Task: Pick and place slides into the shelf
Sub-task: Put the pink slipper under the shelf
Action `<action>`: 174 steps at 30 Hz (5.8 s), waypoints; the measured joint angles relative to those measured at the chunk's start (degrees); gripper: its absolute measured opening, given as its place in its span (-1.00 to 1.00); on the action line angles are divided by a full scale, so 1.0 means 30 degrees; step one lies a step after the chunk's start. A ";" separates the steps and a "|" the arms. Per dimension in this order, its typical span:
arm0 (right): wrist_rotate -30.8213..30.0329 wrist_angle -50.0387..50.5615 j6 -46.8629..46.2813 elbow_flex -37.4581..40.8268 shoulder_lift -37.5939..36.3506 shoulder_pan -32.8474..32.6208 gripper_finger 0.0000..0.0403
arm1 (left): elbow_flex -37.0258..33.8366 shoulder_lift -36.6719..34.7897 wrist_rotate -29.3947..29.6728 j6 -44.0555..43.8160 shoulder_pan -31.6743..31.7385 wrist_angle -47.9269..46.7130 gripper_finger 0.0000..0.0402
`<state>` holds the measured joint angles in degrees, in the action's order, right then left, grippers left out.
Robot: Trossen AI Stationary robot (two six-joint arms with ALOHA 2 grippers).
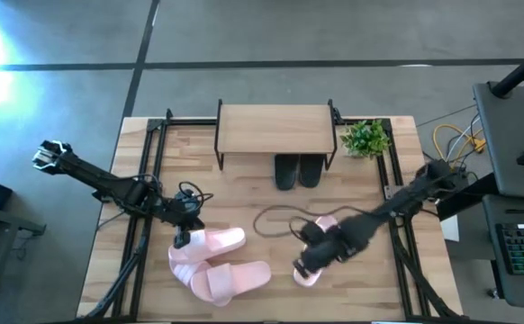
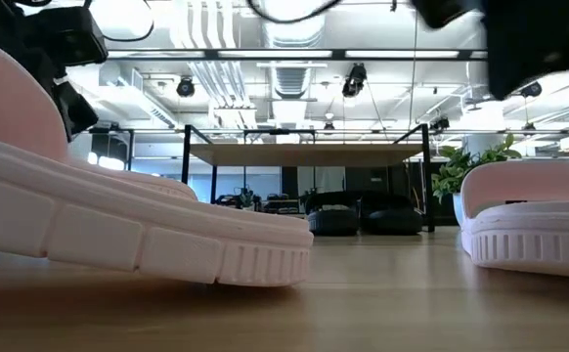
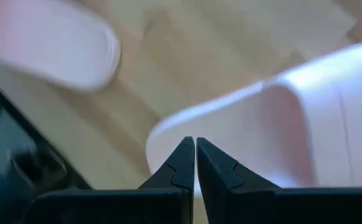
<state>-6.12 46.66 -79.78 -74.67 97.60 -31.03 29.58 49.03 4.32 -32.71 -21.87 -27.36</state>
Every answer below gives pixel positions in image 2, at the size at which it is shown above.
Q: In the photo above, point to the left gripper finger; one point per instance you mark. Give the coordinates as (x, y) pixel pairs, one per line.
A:
(76, 112)

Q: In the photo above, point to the pink slide sandal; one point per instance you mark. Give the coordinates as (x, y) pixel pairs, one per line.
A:
(157, 185)
(534, 234)
(118, 234)

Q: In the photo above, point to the black slide sandal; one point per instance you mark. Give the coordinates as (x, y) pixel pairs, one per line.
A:
(333, 220)
(392, 220)

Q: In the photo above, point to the black ceiling spotlight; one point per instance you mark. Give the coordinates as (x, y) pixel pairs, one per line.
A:
(185, 87)
(354, 80)
(530, 89)
(441, 122)

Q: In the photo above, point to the green potted plant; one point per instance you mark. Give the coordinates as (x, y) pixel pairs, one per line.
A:
(453, 168)

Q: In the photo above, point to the small green plant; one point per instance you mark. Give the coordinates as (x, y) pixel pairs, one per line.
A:
(245, 199)

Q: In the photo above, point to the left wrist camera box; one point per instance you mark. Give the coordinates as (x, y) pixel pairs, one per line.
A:
(69, 36)

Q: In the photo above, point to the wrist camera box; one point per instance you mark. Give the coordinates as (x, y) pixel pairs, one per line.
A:
(69, 36)
(446, 12)

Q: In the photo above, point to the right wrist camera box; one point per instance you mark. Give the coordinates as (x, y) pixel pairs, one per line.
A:
(446, 12)

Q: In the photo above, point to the black aluminium frame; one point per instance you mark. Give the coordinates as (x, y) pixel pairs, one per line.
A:
(211, 54)

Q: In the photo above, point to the silver ventilation duct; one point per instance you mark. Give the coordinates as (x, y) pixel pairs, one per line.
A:
(292, 80)

